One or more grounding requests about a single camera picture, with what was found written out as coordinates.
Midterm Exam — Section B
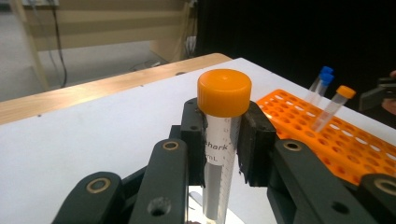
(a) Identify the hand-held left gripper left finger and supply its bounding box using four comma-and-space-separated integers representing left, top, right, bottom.
169, 97, 208, 188

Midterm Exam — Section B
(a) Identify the wooden shelf unit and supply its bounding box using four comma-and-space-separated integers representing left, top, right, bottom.
8, 0, 199, 91

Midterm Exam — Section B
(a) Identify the blue-capped test tube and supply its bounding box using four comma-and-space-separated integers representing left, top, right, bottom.
307, 65, 334, 94
306, 73, 335, 105

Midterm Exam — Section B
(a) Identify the orange-capped test tube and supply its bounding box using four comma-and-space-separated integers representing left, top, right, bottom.
196, 68, 253, 224
310, 85, 357, 133

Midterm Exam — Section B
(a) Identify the white table board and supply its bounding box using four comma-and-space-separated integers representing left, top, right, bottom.
0, 57, 396, 224

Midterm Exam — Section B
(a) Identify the black curtain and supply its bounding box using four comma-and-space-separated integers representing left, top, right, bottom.
195, 0, 396, 110

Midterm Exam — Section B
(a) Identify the black hanging cable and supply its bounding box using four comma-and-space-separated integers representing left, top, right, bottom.
49, 0, 68, 89

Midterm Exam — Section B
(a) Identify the wooden table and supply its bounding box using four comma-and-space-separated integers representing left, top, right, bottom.
0, 52, 233, 126

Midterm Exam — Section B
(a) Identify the orange test tube rack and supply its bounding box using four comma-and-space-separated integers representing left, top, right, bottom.
255, 89, 396, 189

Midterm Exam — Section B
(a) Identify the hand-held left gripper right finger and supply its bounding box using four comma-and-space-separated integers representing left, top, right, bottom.
236, 101, 280, 188

